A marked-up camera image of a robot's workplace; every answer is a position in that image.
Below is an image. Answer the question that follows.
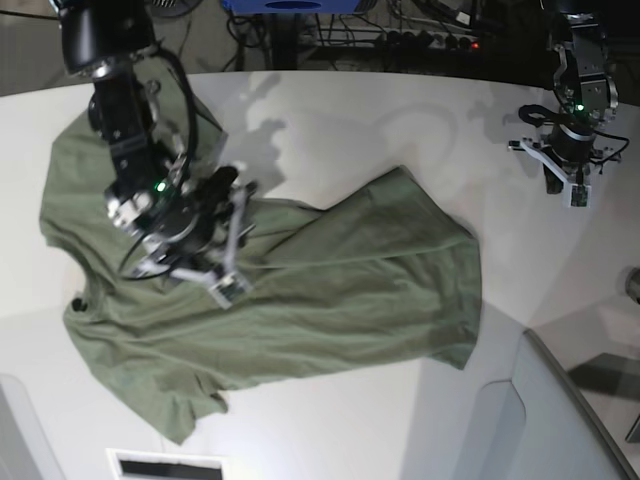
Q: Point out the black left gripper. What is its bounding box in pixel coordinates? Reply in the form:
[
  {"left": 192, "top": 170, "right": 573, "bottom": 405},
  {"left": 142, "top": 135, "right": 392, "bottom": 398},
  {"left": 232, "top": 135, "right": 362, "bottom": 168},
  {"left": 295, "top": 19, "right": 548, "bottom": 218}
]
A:
[{"left": 544, "top": 123, "right": 595, "bottom": 195}]

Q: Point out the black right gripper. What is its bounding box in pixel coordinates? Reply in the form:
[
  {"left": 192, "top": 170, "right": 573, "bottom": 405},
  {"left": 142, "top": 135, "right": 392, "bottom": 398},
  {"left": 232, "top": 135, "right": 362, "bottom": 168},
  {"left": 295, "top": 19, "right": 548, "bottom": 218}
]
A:
[{"left": 149, "top": 165, "right": 239, "bottom": 260}]

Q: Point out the green t-shirt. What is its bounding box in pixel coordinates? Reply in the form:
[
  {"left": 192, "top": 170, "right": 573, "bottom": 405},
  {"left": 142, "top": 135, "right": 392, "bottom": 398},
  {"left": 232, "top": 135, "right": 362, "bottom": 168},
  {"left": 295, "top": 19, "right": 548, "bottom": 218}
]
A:
[{"left": 39, "top": 114, "right": 482, "bottom": 444}]

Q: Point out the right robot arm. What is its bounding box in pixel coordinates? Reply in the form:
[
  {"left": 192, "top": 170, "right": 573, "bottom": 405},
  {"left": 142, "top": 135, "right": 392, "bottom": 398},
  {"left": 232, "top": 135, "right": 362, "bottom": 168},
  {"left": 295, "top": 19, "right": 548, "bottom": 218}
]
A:
[{"left": 54, "top": 1, "right": 237, "bottom": 257}]

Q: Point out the black power strip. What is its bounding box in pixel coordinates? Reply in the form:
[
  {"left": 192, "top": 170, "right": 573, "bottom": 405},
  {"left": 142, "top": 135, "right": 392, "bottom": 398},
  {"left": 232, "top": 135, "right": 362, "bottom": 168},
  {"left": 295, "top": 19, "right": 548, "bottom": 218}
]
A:
[{"left": 374, "top": 30, "right": 482, "bottom": 53}]

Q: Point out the black table leg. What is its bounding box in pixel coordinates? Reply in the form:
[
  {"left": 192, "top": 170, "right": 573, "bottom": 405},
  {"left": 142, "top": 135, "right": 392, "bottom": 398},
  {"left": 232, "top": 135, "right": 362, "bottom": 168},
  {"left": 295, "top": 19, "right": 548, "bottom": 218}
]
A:
[{"left": 269, "top": 14, "right": 301, "bottom": 71}]

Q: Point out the blue box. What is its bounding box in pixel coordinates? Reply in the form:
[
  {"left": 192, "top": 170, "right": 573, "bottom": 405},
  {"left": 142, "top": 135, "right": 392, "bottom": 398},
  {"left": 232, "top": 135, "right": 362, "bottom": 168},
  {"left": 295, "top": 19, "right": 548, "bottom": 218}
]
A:
[{"left": 222, "top": 0, "right": 377, "bottom": 14}]

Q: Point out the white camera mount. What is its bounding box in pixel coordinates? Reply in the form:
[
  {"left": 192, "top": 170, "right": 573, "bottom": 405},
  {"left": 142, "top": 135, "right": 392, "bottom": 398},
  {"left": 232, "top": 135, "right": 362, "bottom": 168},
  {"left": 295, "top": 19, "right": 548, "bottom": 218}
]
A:
[
  {"left": 507, "top": 137, "right": 621, "bottom": 208},
  {"left": 130, "top": 182, "right": 257, "bottom": 309}
]

